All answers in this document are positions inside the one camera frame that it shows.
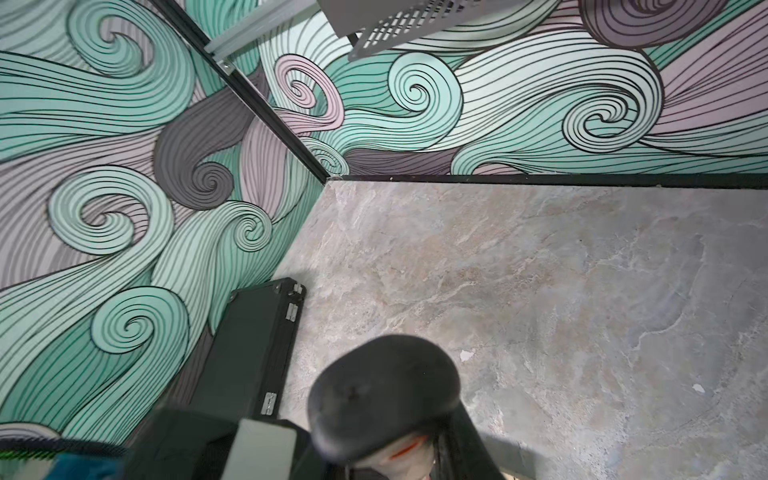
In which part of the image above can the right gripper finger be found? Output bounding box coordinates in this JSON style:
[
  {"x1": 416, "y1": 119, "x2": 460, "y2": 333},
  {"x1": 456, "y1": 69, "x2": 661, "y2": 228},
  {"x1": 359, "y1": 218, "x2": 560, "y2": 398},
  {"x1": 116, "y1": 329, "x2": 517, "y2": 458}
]
[{"x1": 431, "y1": 404, "x2": 504, "y2": 480}]

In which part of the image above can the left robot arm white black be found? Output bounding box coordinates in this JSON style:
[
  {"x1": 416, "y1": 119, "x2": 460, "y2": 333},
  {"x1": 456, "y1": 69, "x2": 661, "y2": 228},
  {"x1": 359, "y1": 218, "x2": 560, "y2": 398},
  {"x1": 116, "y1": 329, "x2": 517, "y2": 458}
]
[{"x1": 1, "y1": 408, "x2": 330, "y2": 479}]

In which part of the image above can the black case on table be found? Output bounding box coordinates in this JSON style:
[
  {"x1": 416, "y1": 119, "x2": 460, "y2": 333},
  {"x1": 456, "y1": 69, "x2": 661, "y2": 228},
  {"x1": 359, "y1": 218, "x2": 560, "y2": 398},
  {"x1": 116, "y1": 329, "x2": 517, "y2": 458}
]
[{"x1": 189, "y1": 278, "x2": 306, "y2": 421}]

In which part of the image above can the black perforated wall shelf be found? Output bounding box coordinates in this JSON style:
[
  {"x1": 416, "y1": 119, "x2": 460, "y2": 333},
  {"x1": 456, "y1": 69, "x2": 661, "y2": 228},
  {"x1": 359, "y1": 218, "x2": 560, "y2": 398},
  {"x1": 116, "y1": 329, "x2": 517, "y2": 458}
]
[{"x1": 318, "y1": 1, "x2": 526, "y2": 61}]

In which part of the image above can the aluminium rail back wall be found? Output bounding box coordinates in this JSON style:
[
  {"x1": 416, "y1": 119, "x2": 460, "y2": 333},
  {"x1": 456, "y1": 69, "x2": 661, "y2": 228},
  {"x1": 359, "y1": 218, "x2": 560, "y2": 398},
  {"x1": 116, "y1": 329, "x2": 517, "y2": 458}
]
[{"x1": 204, "y1": 0, "x2": 318, "y2": 61}]

